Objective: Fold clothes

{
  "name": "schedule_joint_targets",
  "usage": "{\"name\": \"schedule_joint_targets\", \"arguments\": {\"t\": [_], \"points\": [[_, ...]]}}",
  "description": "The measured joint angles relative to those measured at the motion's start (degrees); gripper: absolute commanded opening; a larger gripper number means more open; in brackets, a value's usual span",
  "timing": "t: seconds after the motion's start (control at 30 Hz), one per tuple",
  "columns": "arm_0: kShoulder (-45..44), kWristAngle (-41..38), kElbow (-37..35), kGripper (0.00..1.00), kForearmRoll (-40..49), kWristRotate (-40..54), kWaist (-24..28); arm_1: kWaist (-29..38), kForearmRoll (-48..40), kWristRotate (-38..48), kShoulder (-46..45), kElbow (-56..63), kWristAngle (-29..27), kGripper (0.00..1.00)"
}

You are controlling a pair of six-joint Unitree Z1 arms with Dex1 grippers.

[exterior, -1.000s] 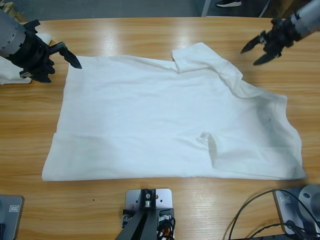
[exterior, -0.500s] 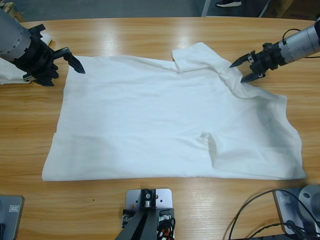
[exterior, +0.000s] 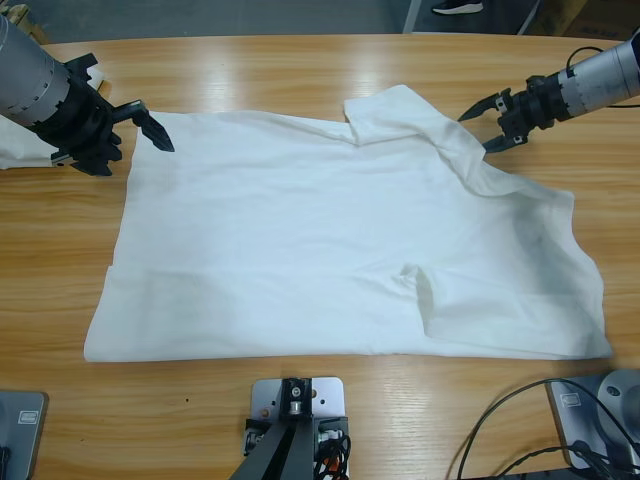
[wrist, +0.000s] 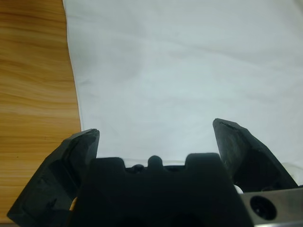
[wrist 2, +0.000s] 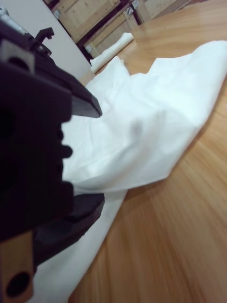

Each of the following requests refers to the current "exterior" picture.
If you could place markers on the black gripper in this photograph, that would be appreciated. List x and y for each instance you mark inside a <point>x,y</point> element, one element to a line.
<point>80,132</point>
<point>540,107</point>

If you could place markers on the white t-shirt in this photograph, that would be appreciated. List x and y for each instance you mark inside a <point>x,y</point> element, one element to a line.
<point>300,225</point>

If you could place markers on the grey metal leg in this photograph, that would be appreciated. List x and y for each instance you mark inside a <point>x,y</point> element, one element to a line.
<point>530,17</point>

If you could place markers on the black sneaker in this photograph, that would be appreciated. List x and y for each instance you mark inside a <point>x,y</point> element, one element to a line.
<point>457,6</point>

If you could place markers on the folded white cloth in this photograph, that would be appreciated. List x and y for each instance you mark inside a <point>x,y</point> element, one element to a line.
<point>20,145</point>

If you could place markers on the white metal leg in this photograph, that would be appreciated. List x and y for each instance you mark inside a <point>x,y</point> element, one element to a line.
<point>414,15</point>

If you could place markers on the cardboard box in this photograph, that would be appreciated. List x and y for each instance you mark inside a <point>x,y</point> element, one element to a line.
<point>590,15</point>

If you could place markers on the wooden pallet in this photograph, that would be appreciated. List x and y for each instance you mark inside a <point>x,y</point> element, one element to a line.
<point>35,30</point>

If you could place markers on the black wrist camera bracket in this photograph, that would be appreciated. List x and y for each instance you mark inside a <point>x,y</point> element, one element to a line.
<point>536,82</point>
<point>82,65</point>

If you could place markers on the grey base plate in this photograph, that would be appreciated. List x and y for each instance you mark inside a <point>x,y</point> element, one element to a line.
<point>25,435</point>
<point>567,415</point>

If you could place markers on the white mount block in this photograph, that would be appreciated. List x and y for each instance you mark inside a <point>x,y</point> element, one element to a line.
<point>330,400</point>

